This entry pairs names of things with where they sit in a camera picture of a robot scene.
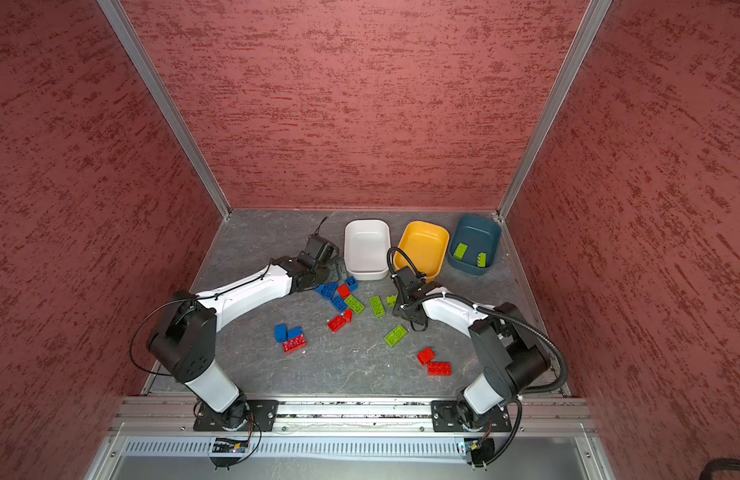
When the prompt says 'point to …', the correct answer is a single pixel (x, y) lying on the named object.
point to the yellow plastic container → (425, 244)
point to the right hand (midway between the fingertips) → (402, 317)
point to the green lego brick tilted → (354, 304)
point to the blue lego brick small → (293, 333)
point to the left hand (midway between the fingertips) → (333, 276)
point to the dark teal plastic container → (480, 234)
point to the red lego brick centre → (336, 324)
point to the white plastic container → (366, 248)
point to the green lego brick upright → (377, 306)
